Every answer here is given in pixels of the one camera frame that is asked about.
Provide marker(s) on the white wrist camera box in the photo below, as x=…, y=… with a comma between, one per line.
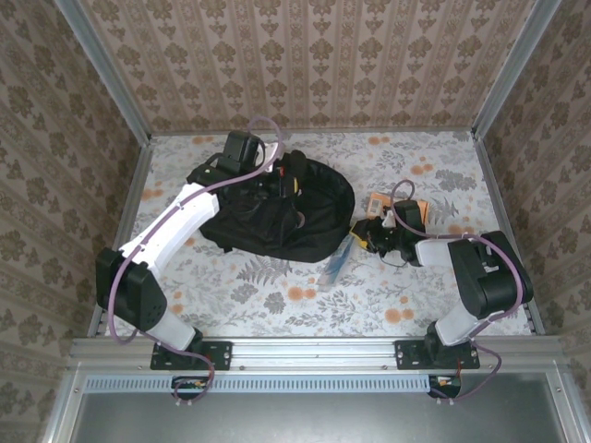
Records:
x=389, y=220
x=273, y=154

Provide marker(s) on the wide aluminium base rail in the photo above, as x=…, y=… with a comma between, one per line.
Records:
x=314, y=353

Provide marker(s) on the aluminium side rail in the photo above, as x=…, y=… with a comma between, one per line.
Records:
x=493, y=184
x=135, y=184

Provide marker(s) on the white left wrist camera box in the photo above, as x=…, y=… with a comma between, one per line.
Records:
x=273, y=154

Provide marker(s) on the orange paperback book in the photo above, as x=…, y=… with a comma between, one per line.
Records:
x=376, y=205

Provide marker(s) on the thin aluminium edge strip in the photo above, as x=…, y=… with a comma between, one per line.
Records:
x=415, y=130

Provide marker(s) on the black backpack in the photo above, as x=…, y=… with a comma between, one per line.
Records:
x=314, y=221

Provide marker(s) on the grey metal sheet panel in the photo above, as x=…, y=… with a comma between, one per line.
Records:
x=300, y=420

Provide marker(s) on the aluminium corner post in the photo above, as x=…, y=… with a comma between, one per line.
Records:
x=512, y=69
x=106, y=74

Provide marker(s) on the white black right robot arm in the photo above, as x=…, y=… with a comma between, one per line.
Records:
x=489, y=277

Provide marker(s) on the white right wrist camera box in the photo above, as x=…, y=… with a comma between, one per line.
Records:
x=389, y=220

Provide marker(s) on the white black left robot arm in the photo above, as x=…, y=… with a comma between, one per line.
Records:
x=171, y=221

